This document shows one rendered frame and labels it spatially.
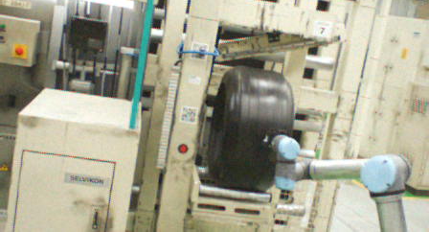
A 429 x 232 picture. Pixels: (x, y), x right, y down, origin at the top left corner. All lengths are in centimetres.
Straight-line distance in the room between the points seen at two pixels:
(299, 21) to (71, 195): 148
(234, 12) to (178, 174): 83
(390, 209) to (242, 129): 78
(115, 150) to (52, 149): 21
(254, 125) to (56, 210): 92
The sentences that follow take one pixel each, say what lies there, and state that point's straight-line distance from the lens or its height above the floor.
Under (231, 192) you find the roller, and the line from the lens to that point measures 273.
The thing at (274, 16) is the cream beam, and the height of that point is 172.
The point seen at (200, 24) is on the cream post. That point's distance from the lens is 264.
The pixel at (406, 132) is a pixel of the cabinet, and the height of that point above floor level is 66.
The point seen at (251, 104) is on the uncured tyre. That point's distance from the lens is 255.
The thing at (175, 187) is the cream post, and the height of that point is 87.
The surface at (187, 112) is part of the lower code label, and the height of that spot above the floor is 123.
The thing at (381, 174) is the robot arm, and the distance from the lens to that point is 201.
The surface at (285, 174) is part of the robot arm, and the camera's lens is 223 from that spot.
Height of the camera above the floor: 171
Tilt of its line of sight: 10 degrees down
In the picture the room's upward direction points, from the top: 10 degrees clockwise
